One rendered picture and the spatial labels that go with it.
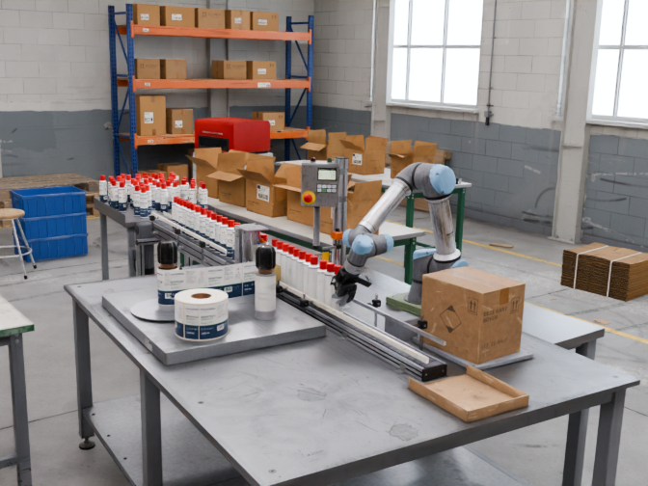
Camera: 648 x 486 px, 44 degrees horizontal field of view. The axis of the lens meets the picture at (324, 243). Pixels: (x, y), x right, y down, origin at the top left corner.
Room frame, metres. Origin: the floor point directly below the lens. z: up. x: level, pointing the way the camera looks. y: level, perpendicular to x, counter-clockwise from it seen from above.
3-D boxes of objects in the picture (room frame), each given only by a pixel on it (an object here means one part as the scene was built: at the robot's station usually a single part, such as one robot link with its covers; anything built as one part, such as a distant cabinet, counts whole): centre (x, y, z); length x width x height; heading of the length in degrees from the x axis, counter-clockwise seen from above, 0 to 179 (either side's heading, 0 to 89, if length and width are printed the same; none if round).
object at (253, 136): (9.05, 1.07, 0.61); 0.70 x 0.60 x 1.22; 49
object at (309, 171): (3.44, 0.02, 1.38); 0.17 x 0.10 x 0.19; 87
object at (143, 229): (4.90, 1.15, 0.71); 0.15 x 0.12 x 0.34; 122
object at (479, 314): (2.88, -0.57, 0.99); 0.30 x 0.24 x 0.27; 38
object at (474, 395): (2.45, -0.49, 0.85); 0.30 x 0.26 x 0.04; 32
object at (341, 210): (3.42, -0.07, 1.16); 0.04 x 0.04 x 0.67; 32
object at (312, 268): (3.31, 0.04, 0.98); 0.05 x 0.05 x 0.20
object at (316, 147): (8.63, -0.01, 0.97); 0.51 x 0.36 x 0.37; 131
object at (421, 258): (3.42, -0.46, 1.04); 0.13 x 0.12 x 0.14; 41
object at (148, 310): (3.14, 0.64, 0.89); 0.31 x 0.31 x 0.01
